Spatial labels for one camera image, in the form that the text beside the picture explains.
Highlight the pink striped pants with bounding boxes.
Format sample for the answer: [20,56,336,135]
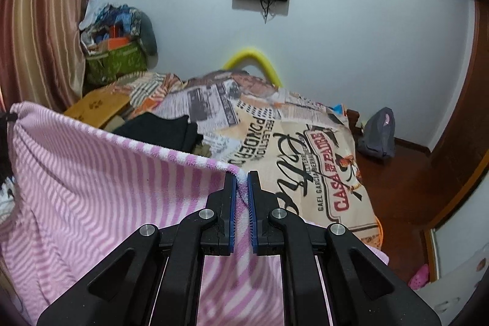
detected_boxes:
[0,101,390,326]

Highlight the newspaper print bed cover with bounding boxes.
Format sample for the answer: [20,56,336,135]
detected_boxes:
[110,70,383,248]

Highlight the black folded garment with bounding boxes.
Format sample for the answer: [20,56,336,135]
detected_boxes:
[113,112,203,153]

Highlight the grey bag on floor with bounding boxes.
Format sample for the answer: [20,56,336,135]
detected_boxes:
[357,107,395,160]

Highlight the wooden board with paw cutouts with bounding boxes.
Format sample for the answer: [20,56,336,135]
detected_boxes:
[64,88,130,128]

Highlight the yellow foam tube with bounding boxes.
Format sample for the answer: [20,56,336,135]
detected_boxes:
[222,47,283,87]

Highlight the white cabinet with stickers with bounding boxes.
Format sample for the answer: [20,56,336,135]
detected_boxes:
[417,175,488,325]

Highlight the wooden door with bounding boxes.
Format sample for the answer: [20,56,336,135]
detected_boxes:
[425,0,488,231]

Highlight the green basket of clutter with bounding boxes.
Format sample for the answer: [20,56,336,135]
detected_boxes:
[79,0,157,86]

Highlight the brown striped curtain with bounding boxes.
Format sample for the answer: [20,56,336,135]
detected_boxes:
[1,0,89,111]

